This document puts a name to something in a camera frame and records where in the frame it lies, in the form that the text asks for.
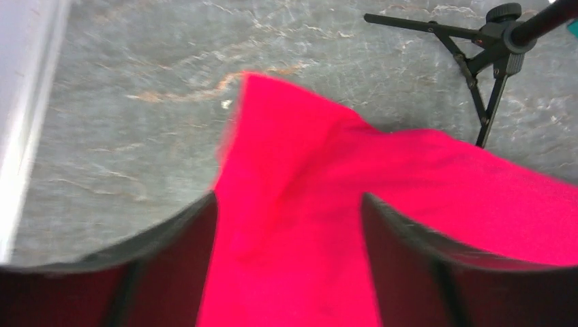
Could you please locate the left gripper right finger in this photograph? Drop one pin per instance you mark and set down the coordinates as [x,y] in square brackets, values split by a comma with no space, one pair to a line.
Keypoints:
[474,293]

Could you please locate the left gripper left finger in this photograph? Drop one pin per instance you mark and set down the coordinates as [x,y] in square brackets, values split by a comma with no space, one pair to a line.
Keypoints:
[155,278]

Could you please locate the green microphone on tripod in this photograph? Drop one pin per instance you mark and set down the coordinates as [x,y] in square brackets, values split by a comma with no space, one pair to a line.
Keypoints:
[501,43]

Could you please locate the red t-shirt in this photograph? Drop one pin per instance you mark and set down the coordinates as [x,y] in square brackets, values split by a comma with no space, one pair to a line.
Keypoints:
[289,248]

